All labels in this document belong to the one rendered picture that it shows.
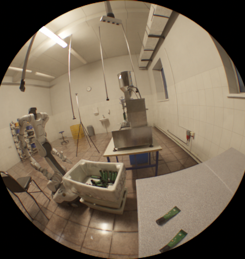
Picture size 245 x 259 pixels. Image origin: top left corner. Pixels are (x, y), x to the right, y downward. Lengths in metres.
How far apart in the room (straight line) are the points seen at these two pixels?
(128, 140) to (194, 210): 0.96
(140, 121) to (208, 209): 1.08
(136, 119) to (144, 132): 0.18
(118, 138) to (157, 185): 0.70
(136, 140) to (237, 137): 1.46
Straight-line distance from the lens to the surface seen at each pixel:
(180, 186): 0.69
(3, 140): 5.53
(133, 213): 1.37
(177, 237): 0.54
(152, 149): 1.10
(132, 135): 1.06
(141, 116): 1.09
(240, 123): 1.50
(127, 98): 1.07
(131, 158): 2.01
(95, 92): 5.32
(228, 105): 1.56
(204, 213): 0.64
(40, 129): 1.35
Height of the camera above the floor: 1.27
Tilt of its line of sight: 14 degrees down
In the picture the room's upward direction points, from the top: 9 degrees counter-clockwise
